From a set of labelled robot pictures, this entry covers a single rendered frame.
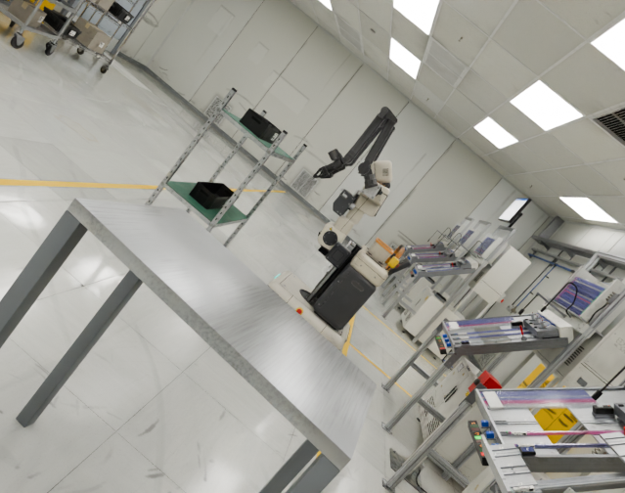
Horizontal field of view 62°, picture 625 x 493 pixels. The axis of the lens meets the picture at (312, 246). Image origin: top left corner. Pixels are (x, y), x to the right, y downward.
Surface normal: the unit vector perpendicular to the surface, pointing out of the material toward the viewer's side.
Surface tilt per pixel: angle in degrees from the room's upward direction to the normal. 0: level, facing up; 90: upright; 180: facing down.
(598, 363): 90
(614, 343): 90
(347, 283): 90
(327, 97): 90
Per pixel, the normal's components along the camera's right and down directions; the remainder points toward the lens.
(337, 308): -0.13, 0.10
